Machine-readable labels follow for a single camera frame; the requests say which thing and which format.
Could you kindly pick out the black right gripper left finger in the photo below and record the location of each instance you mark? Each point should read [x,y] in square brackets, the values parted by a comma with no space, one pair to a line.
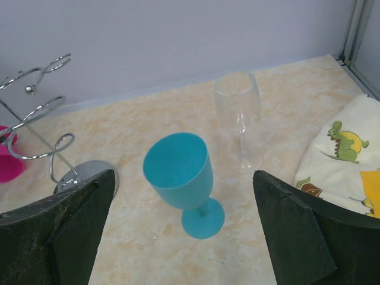
[55,239]

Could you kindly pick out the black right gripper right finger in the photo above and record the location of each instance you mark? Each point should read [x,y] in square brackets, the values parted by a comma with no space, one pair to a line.
[312,241]

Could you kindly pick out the dinosaur print yellow cloth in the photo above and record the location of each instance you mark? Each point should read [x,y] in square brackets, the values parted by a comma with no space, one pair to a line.
[341,165]

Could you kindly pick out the pink plastic wine glass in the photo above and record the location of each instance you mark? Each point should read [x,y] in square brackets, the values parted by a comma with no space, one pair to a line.
[10,167]

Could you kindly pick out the blue wine glass front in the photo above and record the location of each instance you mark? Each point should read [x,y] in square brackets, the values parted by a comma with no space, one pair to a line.
[179,169]

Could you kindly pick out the clear wine glass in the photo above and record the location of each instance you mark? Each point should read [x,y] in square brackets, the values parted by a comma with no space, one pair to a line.
[238,107]

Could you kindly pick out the chrome wine glass rack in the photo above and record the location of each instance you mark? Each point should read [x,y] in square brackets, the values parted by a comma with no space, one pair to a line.
[76,174]

